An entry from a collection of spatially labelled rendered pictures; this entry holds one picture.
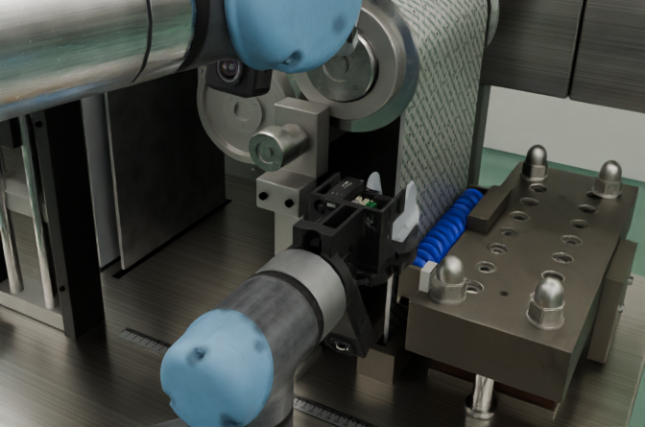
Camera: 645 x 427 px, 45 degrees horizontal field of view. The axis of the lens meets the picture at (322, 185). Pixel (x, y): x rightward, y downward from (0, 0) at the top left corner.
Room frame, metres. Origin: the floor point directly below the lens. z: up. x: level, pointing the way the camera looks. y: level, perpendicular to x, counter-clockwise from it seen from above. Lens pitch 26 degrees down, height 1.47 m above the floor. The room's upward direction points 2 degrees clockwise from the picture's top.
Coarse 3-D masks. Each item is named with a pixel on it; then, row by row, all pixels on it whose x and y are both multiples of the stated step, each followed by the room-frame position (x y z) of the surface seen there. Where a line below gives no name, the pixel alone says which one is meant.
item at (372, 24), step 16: (368, 16) 0.70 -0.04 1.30; (368, 32) 0.70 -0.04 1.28; (384, 32) 0.70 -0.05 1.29; (384, 48) 0.70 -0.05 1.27; (384, 64) 0.70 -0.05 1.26; (400, 64) 0.70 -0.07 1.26; (304, 80) 0.73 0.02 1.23; (384, 80) 0.70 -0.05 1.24; (320, 96) 0.73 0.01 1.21; (368, 96) 0.70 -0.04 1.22; (384, 96) 0.69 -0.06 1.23; (336, 112) 0.72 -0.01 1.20; (352, 112) 0.71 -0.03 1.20; (368, 112) 0.70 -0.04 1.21
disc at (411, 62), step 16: (368, 0) 0.72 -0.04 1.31; (384, 0) 0.71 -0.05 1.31; (384, 16) 0.71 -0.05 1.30; (400, 16) 0.70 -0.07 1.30; (400, 32) 0.70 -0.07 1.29; (400, 48) 0.70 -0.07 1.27; (416, 48) 0.70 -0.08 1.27; (416, 64) 0.69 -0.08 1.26; (288, 80) 0.76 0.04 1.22; (400, 80) 0.70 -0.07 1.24; (416, 80) 0.69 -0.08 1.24; (304, 96) 0.75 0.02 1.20; (400, 96) 0.70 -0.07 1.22; (384, 112) 0.71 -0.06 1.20; (400, 112) 0.70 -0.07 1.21; (336, 128) 0.73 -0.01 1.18; (352, 128) 0.72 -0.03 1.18; (368, 128) 0.71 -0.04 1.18
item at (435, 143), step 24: (480, 72) 0.91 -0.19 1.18; (432, 96) 0.76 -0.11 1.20; (456, 96) 0.84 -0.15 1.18; (408, 120) 0.71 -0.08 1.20; (432, 120) 0.77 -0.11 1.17; (456, 120) 0.84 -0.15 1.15; (408, 144) 0.71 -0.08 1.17; (432, 144) 0.78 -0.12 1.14; (456, 144) 0.85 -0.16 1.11; (408, 168) 0.72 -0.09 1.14; (432, 168) 0.78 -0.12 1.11; (456, 168) 0.86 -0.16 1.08; (432, 192) 0.79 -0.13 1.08; (456, 192) 0.87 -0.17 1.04; (432, 216) 0.80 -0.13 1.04
